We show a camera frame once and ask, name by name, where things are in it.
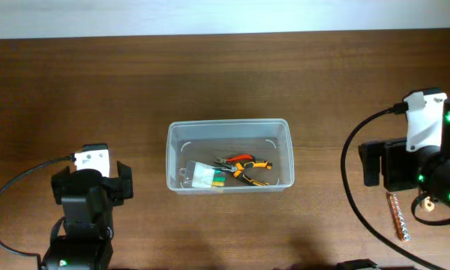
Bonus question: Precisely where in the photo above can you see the orange handled needle-nose pliers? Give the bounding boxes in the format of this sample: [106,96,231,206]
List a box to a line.
[217,157,274,188]

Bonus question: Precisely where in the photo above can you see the scraper with wooden handle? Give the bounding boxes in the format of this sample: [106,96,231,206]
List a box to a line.
[421,196,435,212]

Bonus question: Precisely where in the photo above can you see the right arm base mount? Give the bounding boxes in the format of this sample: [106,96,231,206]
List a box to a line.
[336,259,380,270]

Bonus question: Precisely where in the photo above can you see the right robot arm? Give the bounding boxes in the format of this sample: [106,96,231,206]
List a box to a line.
[358,99,450,227]

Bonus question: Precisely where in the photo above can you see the red handled cutting pliers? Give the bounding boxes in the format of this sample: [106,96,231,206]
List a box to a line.
[214,154,256,165]

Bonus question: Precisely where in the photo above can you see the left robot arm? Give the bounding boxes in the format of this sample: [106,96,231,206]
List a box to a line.
[39,143,134,269]

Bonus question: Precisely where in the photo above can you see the clear plastic container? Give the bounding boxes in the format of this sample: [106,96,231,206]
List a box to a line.
[166,118,295,194]

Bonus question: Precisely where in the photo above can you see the strip of screwdriver bits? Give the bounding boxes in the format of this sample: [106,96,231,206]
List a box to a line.
[386,193,411,242]

